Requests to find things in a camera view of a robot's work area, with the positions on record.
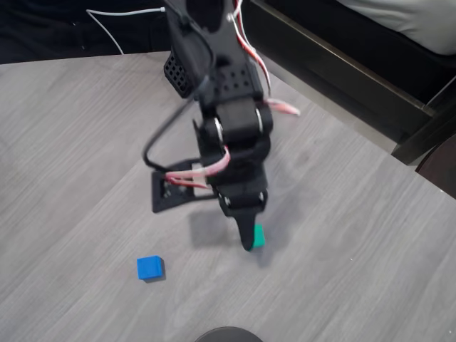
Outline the dark wooden bed frame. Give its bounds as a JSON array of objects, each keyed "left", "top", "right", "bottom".
[{"left": 245, "top": 0, "right": 456, "bottom": 167}]

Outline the black wrist camera mount frame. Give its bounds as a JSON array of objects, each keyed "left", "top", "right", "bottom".
[{"left": 151, "top": 158, "right": 219, "bottom": 214}]

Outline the red white arm servo cable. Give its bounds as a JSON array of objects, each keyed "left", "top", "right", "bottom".
[{"left": 227, "top": 0, "right": 302, "bottom": 117}]

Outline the white mattress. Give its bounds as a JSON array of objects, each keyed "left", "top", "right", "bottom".
[{"left": 336, "top": 0, "right": 456, "bottom": 56}]

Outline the red white gripper servo cable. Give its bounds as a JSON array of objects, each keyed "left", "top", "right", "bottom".
[{"left": 163, "top": 146, "right": 232, "bottom": 190}]

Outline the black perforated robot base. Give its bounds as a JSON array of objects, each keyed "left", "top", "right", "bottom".
[{"left": 163, "top": 52, "right": 195, "bottom": 100}]

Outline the dark round furniture piece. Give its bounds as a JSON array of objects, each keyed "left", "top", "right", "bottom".
[{"left": 415, "top": 137, "right": 456, "bottom": 200}]

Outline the thin white cable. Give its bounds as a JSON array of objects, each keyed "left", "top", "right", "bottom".
[{"left": 86, "top": 7, "right": 167, "bottom": 55}]

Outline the blue cube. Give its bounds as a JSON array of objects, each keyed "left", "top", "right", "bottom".
[{"left": 136, "top": 255, "right": 165, "bottom": 283}]

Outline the black camera cable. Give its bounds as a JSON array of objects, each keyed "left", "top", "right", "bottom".
[{"left": 142, "top": 14, "right": 217, "bottom": 172}]

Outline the dark round stand base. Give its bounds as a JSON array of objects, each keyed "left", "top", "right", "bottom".
[{"left": 194, "top": 326, "right": 264, "bottom": 342}]

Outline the green cube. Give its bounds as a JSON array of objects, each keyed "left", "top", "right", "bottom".
[{"left": 250, "top": 224, "right": 266, "bottom": 249}]

